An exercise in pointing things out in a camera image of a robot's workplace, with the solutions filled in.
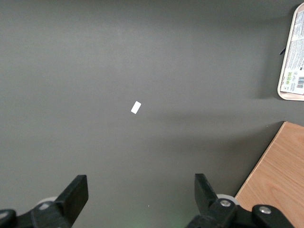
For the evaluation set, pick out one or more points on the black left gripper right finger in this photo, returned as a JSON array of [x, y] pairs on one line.
[[213, 213]]

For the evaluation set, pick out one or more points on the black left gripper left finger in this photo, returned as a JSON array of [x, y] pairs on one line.
[[69, 202]]

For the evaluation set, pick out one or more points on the beige plastic tray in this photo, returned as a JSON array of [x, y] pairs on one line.
[[283, 93]]

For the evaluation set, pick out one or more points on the wooden drawer cabinet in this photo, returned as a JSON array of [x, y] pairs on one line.
[[280, 178]]

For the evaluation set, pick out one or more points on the white tape piece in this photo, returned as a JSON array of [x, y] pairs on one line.
[[136, 107]]

